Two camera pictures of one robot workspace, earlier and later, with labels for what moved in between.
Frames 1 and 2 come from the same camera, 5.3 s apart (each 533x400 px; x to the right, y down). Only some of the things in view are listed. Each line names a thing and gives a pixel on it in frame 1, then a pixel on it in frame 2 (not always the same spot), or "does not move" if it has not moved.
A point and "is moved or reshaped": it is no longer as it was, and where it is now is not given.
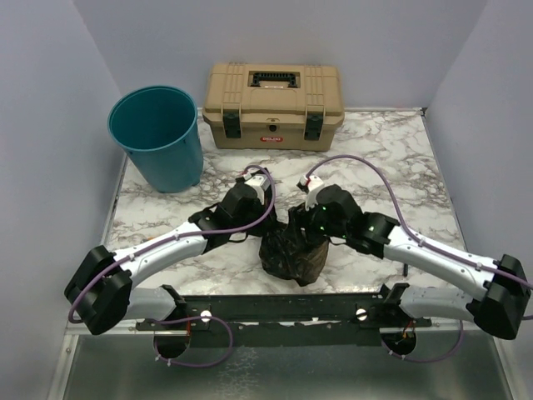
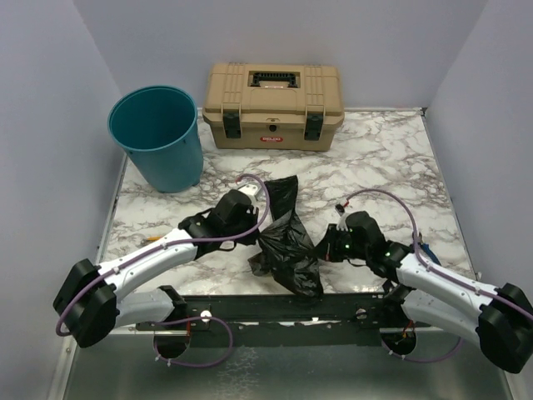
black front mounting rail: [262, 320] does not move
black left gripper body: [255, 212] does not move
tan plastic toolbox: [272, 106] does not move
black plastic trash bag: [296, 251] is moved or reshaped
